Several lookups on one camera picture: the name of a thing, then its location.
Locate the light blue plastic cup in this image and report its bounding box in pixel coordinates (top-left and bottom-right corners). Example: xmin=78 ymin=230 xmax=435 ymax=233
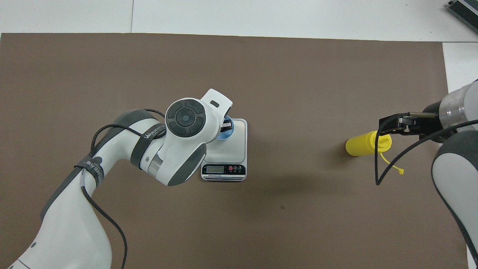
xmin=217 ymin=117 xmax=236 ymax=140

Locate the silver digital kitchen scale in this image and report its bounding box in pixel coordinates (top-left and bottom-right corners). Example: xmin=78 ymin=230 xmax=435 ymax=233
xmin=201 ymin=118 xmax=248 ymax=182

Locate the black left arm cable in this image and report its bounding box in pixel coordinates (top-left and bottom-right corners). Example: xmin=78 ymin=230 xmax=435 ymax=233
xmin=80 ymin=108 xmax=167 ymax=269

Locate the yellow squeeze bottle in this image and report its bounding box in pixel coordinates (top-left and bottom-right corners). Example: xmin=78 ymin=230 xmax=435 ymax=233
xmin=345 ymin=131 xmax=404 ymax=175

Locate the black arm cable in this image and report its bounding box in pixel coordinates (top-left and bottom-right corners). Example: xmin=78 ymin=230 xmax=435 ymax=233
xmin=80 ymin=108 xmax=167 ymax=269
xmin=375 ymin=120 xmax=478 ymax=186

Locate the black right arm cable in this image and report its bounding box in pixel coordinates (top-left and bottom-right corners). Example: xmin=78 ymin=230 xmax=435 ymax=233
xmin=375 ymin=120 xmax=478 ymax=186

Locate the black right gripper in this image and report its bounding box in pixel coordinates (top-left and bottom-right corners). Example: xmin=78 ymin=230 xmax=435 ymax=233
xmin=379 ymin=102 xmax=448 ymax=144

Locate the brown paper table mat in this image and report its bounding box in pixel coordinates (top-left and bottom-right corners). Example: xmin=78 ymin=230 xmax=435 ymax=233
xmin=0 ymin=33 xmax=459 ymax=269

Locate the grey ribbed metal device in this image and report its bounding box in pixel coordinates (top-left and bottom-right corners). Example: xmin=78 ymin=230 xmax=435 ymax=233
xmin=447 ymin=0 xmax=478 ymax=35

